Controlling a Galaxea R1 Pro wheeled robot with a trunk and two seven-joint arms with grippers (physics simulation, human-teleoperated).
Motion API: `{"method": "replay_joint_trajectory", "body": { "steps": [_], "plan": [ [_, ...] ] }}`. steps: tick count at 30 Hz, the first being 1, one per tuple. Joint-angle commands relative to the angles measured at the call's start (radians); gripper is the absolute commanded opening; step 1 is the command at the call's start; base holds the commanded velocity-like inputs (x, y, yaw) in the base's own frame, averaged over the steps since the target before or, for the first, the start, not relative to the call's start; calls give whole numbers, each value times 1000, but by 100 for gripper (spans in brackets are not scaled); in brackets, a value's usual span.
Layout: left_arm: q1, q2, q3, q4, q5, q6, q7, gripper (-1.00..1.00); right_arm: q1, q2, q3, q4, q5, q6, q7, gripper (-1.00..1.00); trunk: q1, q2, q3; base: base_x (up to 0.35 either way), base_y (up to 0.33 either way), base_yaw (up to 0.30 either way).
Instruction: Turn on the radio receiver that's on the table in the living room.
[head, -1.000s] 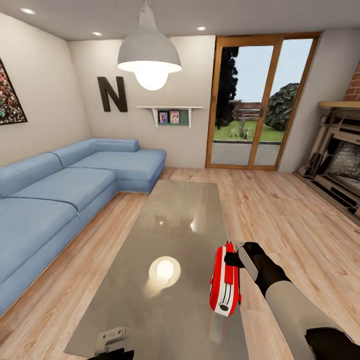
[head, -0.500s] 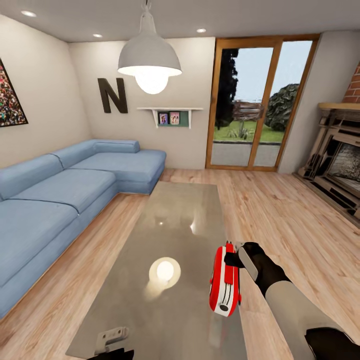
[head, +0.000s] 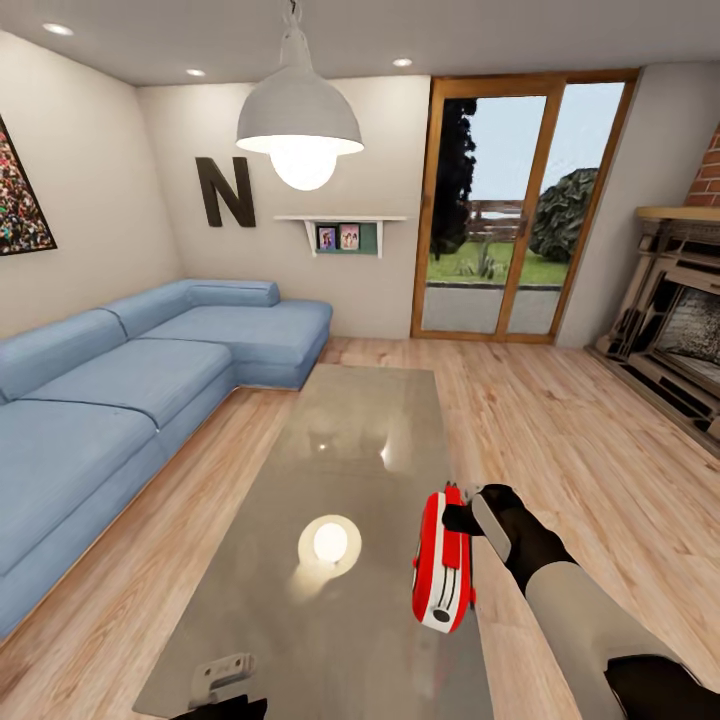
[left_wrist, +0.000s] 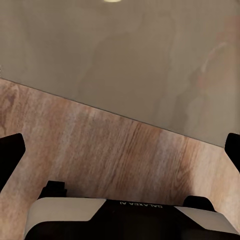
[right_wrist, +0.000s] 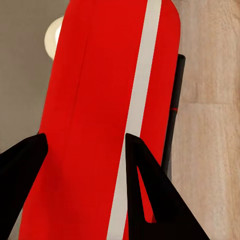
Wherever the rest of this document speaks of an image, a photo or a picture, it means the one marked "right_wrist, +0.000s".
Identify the coffee table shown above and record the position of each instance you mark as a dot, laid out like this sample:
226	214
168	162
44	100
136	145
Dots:
29	33

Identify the radio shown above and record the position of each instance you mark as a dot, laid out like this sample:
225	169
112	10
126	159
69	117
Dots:
116	70

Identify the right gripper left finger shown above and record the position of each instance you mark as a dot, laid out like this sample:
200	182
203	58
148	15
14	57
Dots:
19	167

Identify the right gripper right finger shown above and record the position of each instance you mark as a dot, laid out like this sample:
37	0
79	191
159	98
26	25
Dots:
174	220

